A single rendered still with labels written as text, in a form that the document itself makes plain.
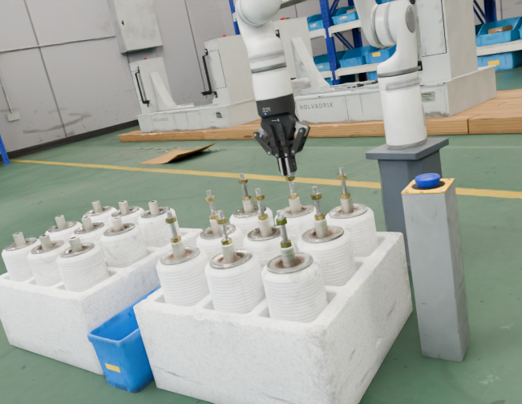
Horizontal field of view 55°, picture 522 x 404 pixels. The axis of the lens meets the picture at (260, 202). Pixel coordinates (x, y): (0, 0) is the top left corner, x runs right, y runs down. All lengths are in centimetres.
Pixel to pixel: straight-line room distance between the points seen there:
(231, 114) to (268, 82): 328
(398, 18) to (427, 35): 177
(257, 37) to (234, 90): 329
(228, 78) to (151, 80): 140
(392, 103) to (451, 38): 176
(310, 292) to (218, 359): 21
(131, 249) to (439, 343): 68
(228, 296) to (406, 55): 67
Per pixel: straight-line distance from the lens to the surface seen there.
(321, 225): 88
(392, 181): 125
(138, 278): 118
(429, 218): 86
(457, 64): 299
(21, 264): 134
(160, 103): 540
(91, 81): 758
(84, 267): 113
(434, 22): 294
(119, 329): 113
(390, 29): 120
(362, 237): 97
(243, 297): 85
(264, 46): 97
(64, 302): 114
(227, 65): 426
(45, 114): 732
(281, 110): 97
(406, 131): 122
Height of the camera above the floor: 57
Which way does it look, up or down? 16 degrees down
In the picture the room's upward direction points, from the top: 12 degrees counter-clockwise
